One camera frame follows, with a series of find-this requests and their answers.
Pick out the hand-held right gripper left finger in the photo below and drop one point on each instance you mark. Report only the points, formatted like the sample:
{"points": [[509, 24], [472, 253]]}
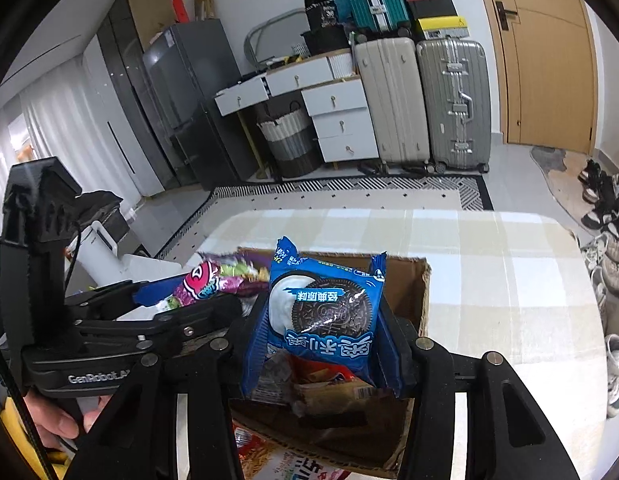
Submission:
{"points": [[229, 365]]}

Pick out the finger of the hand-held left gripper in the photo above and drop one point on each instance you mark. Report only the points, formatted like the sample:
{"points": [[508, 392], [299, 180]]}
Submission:
{"points": [[189, 325], [104, 300]]}

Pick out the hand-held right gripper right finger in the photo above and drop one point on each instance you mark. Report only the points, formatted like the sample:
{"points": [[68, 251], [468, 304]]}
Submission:
{"points": [[419, 365]]}

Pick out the purple candy packet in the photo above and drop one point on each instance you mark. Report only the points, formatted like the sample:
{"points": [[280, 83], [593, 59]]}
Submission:
{"points": [[204, 280]]}

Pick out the brown cardboard box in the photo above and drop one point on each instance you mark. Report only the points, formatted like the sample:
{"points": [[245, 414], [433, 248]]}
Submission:
{"points": [[409, 285]]}

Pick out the blue cookie packet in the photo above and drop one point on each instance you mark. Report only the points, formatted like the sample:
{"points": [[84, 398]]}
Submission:
{"points": [[319, 310]]}

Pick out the large white noodle snack bag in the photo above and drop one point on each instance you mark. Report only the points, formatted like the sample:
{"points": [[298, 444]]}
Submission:
{"points": [[289, 465]]}

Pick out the person's left hand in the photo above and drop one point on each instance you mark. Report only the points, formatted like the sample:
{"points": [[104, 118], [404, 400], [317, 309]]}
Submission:
{"points": [[49, 420]]}

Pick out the dark cloth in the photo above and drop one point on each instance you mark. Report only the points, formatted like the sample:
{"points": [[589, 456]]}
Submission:
{"points": [[102, 205]]}

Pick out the patterned rug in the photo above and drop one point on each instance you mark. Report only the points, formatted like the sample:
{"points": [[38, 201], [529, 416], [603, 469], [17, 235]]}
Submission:
{"points": [[339, 195]]}

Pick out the woven laundry basket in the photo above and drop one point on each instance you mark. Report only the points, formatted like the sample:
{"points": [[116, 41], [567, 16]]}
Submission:
{"points": [[289, 145]]}

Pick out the dark glass cabinet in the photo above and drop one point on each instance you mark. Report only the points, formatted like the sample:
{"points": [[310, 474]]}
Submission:
{"points": [[129, 90]]}

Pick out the grey fridge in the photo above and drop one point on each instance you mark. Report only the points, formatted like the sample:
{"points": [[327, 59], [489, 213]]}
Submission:
{"points": [[199, 100]]}

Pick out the grey door mat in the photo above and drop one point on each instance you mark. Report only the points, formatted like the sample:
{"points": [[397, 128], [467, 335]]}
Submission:
{"points": [[559, 175]]}

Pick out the pile of loose sneakers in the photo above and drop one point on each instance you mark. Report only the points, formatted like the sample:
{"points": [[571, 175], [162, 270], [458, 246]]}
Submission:
{"points": [[604, 200]]}

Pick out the white drawer desk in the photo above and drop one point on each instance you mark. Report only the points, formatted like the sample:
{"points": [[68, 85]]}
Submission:
{"points": [[339, 120]]}

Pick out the silver suitcase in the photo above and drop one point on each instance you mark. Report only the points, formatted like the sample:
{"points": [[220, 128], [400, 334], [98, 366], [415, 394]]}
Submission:
{"points": [[452, 105]]}

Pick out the cream suitcase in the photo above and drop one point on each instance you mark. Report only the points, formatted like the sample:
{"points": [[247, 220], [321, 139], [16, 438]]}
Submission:
{"points": [[392, 100]]}

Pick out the tall flat cardboard box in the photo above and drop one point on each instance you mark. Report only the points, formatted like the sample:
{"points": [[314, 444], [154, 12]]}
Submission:
{"points": [[149, 10]]}

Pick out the oval mirror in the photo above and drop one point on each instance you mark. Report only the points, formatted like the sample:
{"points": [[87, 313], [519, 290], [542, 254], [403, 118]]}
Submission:
{"points": [[269, 35]]}

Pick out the red paper bag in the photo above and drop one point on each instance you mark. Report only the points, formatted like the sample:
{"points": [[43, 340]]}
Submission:
{"points": [[179, 7]]}

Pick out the open narrow cardboard box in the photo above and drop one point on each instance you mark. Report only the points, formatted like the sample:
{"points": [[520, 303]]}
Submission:
{"points": [[202, 2]]}

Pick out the black storage box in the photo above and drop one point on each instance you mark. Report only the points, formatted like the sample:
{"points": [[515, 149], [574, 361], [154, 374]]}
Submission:
{"points": [[324, 41]]}

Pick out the wooden door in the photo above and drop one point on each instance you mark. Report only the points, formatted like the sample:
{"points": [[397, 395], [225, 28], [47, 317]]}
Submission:
{"points": [[544, 60]]}

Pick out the black printed bag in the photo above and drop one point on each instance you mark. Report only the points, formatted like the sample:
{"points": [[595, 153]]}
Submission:
{"points": [[322, 12]]}

